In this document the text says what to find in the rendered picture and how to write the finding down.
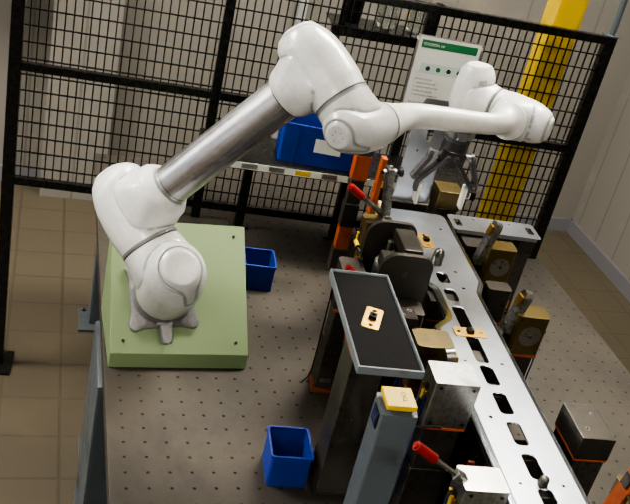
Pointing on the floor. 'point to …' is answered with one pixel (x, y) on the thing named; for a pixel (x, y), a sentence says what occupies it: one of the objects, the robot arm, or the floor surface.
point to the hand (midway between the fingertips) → (437, 201)
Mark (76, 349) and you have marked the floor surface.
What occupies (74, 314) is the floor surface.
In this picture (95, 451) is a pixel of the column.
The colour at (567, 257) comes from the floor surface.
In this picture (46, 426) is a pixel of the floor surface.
